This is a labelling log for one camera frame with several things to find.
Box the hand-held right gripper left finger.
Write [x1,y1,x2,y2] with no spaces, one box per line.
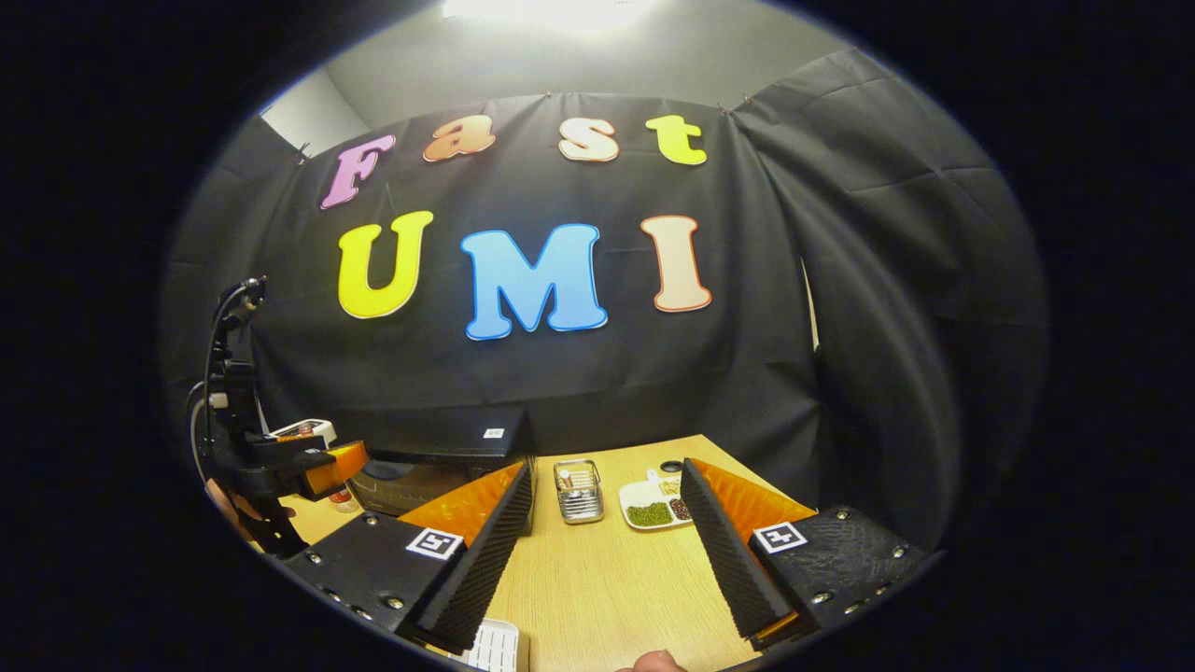
[280,462,535,654]

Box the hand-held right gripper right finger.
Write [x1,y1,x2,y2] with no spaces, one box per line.
[680,457,935,652]

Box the black electric oven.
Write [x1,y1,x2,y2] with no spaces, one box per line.
[347,408,535,519]

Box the white toaster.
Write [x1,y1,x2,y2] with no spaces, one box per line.
[269,419,338,446]

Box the white ridged plate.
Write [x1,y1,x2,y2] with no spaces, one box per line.
[457,618,520,672]

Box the white divided plate with beans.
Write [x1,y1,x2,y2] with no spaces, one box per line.
[619,471,694,531]

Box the ceiling light panel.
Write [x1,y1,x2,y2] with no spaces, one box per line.
[439,0,654,34]

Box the metal wire basket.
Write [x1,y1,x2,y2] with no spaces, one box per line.
[553,459,605,525]

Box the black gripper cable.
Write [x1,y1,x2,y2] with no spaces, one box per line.
[190,278,268,486]

